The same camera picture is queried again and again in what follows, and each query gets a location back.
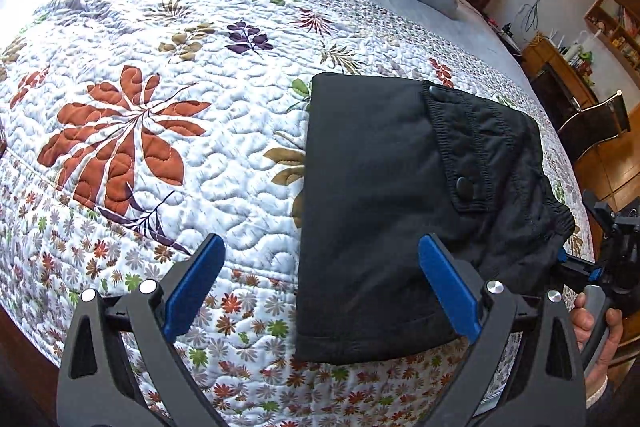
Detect floral quilted bedspread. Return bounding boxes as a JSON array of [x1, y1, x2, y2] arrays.
[[1, 0, 593, 426]]

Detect wooden wall shelf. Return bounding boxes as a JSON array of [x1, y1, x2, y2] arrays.
[[584, 0, 639, 86]]

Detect black cargo pants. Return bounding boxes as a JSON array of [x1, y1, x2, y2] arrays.
[[295, 74, 575, 365]]

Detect wooden desk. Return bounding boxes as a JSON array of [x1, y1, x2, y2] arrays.
[[522, 34, 599, 128]]

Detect right hand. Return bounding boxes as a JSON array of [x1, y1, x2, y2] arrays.
[[569, 291, 625, 396]]

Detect black office chair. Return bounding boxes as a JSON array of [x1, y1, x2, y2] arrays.
[[558, 90, 631, 164]]

